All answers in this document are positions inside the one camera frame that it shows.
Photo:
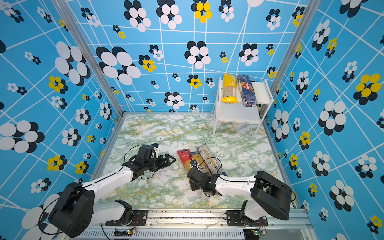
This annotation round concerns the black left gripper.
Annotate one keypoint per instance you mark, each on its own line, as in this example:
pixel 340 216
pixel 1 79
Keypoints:
pixel 167 163

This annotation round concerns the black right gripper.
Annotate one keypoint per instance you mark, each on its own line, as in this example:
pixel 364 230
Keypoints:
pixel 192 186

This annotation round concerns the red spaghetti bag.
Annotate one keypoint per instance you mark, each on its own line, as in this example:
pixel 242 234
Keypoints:
pixel 185 158

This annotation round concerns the yellow spaghetti bag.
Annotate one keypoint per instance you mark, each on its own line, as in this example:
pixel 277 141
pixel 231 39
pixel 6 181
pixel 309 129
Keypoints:
pixel 229 89

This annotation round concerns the blue Barilla spaghetti bag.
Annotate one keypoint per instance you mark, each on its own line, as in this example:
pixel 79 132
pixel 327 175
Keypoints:
pixel 247 91

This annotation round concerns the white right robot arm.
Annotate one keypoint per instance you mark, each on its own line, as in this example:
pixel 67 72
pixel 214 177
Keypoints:
pixel 269 195

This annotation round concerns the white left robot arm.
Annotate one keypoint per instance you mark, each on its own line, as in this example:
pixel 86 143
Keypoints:
pixel 77 209

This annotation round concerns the white two-tier shelf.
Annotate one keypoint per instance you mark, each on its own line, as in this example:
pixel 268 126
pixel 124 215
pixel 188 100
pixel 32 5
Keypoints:
pixel 238 113

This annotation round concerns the clear striped spaghetti bag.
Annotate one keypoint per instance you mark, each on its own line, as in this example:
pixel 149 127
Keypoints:
pixel 213 163

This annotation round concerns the dark blue clear spaghetti bag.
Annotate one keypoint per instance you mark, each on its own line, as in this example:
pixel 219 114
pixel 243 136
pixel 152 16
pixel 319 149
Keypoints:
pixel 195 155

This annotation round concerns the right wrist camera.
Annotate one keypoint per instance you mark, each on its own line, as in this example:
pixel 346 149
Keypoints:
pixel 194 163

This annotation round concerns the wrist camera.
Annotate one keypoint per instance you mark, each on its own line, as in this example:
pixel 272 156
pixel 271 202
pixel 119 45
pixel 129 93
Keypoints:
pixel 194 163
pixel 148 152

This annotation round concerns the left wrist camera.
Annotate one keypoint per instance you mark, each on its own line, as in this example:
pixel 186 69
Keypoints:
pixel 148 152

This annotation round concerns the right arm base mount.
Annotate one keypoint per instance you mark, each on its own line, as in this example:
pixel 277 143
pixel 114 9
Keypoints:
pixel 236 218

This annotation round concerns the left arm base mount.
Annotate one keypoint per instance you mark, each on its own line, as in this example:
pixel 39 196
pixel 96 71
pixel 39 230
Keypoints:
pixel 135 217

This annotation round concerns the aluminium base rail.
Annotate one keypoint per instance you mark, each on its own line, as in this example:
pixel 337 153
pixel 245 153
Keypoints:
pixel 205 224

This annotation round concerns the left aluminium corner post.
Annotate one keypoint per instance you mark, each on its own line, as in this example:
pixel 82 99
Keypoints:
pixel 80 40

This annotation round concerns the aluminium corner post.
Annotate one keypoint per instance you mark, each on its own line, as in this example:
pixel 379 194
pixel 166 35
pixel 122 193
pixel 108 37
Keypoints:
pixel 80 40
pixel 296 40

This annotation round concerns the right aluminium corner post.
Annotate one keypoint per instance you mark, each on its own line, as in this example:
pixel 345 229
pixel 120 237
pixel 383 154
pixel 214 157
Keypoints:
pixel 296 40

